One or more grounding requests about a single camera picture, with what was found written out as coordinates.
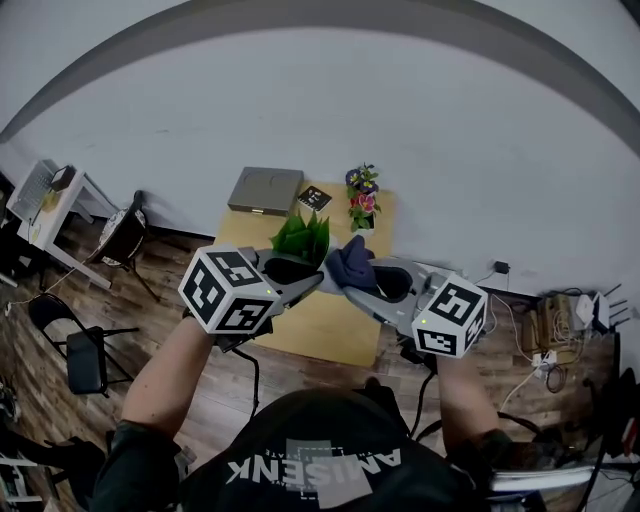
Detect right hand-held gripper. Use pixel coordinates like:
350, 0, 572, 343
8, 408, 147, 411
343, 257, 489, 359

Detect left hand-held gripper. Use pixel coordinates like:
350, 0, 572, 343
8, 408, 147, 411
178, 243, 326, 354

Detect green plant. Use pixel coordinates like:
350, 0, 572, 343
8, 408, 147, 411
269, 209, 347, 297

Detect dark blue cloth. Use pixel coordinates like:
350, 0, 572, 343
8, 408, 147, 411
325, 234, 378, 292

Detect person's left forearm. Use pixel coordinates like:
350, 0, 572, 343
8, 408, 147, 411
121, 314, 217, 442

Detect person's right forearm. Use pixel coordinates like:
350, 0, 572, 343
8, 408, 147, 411
434, 352, 502, 454

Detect small black marker card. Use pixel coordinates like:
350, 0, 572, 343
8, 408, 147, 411
297, 185, 334, 212

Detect flat grey box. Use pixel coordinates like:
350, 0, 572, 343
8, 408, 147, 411
227, 166, 306, 218

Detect colourful flowers in small pot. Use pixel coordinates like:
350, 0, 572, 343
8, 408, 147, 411
344, 162, 383, 237

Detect white power strip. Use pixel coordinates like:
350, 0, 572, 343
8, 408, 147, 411
529, 349, 559, 372

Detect round black stool chair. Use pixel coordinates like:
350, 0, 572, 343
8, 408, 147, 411
84, 189, 162, 304

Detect person's black printed t-shirt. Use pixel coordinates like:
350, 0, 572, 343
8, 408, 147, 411
89, 387, 501, 512

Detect white router with antennas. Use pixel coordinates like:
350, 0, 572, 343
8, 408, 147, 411
574, 283, 629, 334

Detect black folding chair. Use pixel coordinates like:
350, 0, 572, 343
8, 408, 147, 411
28, 293, 141, 399

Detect white side table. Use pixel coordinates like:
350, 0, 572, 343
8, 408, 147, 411
5, 158, 119, 292

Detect white perforated board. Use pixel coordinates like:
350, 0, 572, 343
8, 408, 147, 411
9, 159, 61, 222

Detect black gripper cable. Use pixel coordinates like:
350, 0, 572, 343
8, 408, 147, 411
232, 347, 262, 422
409, 369, 437, 442

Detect cardboard box with cables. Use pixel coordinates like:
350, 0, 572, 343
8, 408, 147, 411
519, 294, 577, 354

